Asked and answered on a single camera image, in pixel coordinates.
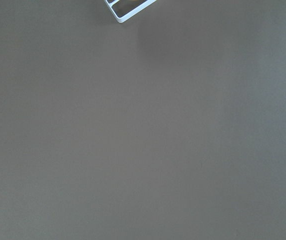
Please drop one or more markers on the white cup rack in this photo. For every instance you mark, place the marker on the white cup rack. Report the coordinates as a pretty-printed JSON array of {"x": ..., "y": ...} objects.
[{"x": 123, "y": 10}]

